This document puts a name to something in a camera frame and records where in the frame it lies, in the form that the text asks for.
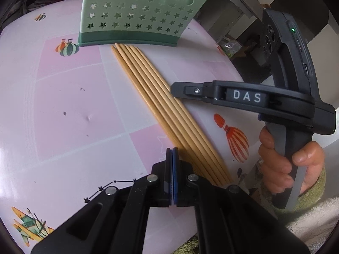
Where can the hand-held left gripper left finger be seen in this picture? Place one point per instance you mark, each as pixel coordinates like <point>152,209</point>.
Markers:
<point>167,174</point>

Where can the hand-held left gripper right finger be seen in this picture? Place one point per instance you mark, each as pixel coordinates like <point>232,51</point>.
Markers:
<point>174,180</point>

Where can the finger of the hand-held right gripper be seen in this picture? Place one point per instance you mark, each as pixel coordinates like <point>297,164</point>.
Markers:
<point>185,90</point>

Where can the bundle of bamboo chopsticks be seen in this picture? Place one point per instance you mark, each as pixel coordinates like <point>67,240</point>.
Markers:
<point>159,105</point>

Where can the green plastic utensil basket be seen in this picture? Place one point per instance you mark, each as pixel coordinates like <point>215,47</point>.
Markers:
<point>137,10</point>

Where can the person's right hand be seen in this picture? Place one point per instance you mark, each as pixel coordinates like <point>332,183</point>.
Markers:
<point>275,169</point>

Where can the green fluffy garment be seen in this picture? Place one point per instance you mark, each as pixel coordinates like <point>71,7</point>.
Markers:
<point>186,246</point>

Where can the white fluffy robe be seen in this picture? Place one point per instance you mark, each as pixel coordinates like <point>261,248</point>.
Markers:
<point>312,227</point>

